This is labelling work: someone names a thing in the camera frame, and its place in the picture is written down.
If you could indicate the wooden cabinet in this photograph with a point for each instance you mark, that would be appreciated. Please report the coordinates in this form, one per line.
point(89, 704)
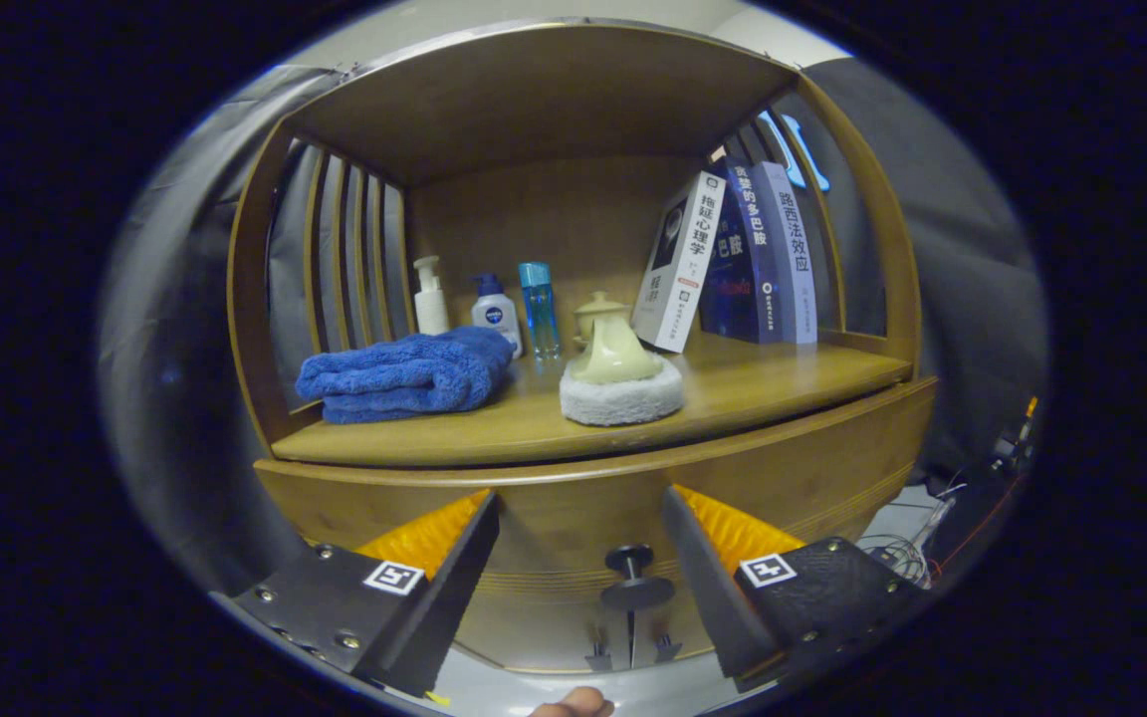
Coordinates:
point(554, 199)

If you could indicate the wooden cabinet door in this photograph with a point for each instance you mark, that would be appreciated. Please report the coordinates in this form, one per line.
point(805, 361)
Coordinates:
point(688, 629)
point(534, 637)

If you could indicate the white book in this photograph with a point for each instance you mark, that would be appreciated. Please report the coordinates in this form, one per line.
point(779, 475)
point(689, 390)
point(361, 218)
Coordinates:
point(683, 259)

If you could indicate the dark blue book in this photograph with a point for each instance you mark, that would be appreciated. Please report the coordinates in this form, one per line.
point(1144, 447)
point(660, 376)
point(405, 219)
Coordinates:
point(748, 259)

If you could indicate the wooden countertop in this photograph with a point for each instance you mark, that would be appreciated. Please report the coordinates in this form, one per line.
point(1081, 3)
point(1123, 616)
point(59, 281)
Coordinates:
point(753, 383)

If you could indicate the white pump bottle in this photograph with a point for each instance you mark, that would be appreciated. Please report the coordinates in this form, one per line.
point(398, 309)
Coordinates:
point(431, 304)

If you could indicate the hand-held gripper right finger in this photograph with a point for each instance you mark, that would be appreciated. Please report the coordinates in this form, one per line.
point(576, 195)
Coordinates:
point(713, 588)

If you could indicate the cream lidded teacup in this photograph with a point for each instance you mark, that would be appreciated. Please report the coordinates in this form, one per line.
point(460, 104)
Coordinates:
point(593, 311)

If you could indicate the clear blue bottle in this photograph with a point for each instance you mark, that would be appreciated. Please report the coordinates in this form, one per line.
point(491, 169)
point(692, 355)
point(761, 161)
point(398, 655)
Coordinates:
point(539, 309)

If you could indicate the white bottle with blue cap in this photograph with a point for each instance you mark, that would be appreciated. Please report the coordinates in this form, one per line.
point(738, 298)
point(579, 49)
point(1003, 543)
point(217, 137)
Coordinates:
point(496, 317)

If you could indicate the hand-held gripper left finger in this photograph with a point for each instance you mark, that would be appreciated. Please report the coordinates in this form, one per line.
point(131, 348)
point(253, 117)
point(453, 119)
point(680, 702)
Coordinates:
point(454, 588)

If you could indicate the folded blue towel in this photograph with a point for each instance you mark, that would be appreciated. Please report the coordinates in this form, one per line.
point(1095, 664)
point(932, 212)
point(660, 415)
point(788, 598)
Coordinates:
point(404, 376)

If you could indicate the pale green brush white pad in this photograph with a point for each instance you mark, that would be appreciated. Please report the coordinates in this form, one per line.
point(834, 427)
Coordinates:
point(623, 393)

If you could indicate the light blue book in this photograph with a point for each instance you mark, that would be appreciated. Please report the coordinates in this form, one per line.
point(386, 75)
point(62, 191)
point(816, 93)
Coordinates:
point(795, 249)

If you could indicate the black device with orange tip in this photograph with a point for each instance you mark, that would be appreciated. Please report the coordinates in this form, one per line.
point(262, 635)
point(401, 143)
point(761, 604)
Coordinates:
point(1017, 433)

